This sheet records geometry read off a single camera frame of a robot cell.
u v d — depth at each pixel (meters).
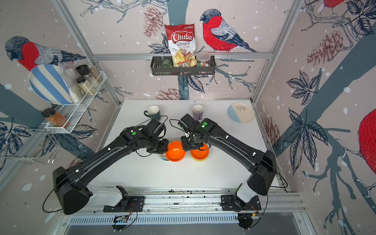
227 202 0.73
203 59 0.82
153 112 1.04
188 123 0.57
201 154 0.86
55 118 0.61
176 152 0.76
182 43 0.81
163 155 0.83
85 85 0.76
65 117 0.66
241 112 1.15
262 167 0.40
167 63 0.93
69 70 0.71
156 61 0.92
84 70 0.79
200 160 0.86
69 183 0.39
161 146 0.66
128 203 0.68
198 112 1.04
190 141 0.62
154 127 0.57
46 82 0.66
